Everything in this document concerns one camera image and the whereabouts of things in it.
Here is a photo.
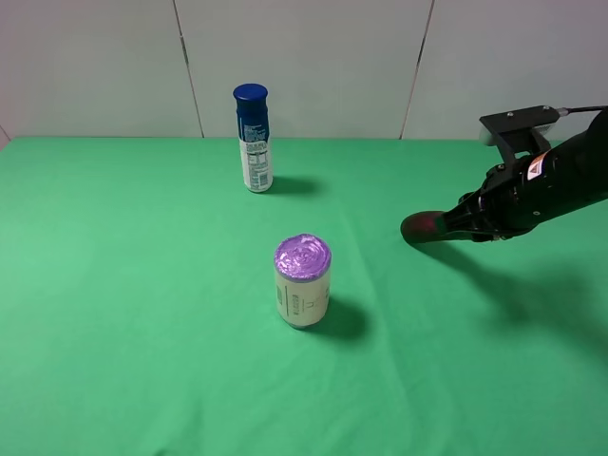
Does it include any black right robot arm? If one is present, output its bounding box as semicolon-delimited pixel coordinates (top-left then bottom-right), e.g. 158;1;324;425
434;105;607;239

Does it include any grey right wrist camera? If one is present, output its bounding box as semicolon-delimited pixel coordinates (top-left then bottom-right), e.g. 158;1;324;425
479;105;561;167

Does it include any purple bag roll paper label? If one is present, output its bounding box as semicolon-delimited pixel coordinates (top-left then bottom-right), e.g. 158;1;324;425
274;234;332;329

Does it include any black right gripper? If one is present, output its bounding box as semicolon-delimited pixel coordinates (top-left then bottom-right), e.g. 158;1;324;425
441;156;546;241

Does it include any blue white bottle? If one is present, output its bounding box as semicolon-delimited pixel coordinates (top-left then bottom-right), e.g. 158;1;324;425
233;83;274;193

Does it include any purple eggplant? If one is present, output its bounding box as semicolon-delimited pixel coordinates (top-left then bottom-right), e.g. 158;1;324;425
400;211;447;244

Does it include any green table cloth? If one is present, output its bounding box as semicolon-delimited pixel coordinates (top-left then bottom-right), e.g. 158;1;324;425
1;138;607;455

